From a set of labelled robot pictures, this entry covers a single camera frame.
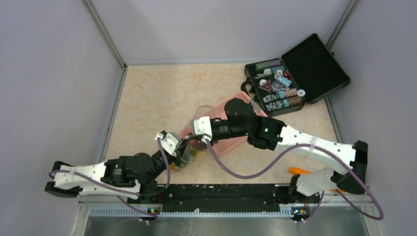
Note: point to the orange toy pineapple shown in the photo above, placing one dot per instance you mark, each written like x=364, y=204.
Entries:
x=177, y=167

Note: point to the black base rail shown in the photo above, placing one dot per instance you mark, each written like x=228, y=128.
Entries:
x=232, y=200

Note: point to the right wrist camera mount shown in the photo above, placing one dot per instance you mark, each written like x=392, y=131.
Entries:
x=202, y=127

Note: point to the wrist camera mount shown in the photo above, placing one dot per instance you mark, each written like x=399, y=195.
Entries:
x=170, y=142
x=202, y=127

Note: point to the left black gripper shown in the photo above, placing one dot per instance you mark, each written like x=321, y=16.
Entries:
x=180, y=154

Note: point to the clear zip top bag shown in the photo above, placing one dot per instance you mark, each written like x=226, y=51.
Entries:
x=193, y=148

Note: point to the pink plastic basket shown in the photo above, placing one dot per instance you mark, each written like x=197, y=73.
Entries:
x=223, y=147

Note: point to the black poker chip case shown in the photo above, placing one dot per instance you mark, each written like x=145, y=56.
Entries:
x=303, y=75

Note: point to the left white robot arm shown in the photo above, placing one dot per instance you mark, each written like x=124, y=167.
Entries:
x=128, y=176

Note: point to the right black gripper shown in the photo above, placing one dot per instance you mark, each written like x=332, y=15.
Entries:
x=214, y=140

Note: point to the orange carrot toy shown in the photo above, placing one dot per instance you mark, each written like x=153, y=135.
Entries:
x=297, y=171

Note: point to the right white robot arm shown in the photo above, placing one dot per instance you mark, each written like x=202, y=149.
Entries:
x=345, y=164

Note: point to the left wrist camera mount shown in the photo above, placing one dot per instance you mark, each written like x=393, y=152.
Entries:
x=170, y=142

